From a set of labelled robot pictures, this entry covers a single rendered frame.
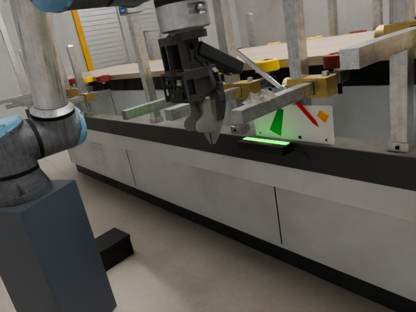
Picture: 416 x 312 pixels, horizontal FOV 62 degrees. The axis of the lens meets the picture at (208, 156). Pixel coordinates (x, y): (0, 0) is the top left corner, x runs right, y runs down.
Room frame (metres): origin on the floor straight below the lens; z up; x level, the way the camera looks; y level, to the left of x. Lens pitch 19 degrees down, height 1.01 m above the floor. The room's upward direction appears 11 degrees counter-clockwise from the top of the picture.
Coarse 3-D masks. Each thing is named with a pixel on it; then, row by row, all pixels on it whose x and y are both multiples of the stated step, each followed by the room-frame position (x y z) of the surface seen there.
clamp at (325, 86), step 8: (288, 80) 0.91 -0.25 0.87; (296, 80) 0.89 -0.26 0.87; (304, 80) 0.87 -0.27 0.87; (312, 80) 0.86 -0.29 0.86; (320, 80) 0.84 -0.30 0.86; (328, 80) 0.83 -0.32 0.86; (336, 80) 0.86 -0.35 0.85; (320, 88) 0.84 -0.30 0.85; (328, 88) 0.83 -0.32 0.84; (336, 88) 0.85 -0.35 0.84; (312, 96) 0.86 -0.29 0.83; (320, 96) 0.84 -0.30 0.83; (328, 96) 0.83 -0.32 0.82
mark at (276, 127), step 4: (280, 108) 0.94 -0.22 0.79; (276, 112) 0.95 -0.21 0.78; (280, 112) 0.94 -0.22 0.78; (276, 116) 0.95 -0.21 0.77; (280, 116) 0.94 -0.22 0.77; (276, 120) 0.95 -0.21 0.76; (280, 120) 0.94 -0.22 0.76; (272, 124) 0.97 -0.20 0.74; (276, 124) 0.96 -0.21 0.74; (280, 124) 0.94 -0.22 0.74; (272, 128) 0.97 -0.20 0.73; (276, 128) 0.96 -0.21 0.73; (280, 128) 0.95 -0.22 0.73; (276, 132) 0.96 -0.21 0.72; (280, 132) 0.95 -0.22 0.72
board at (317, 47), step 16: (368, 32) 1.60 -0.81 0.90; (256, 48) 2.01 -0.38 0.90; (272, 48) 1.75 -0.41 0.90; (320, 48) 1.27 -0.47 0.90; (336, 48) 1.16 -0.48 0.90; (128, 64) 3.33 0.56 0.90; (160, 64) 2.25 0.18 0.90; (288, 64) 1.14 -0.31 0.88; (320, 64) 1.05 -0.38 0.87; (96, 80) 2.32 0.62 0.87
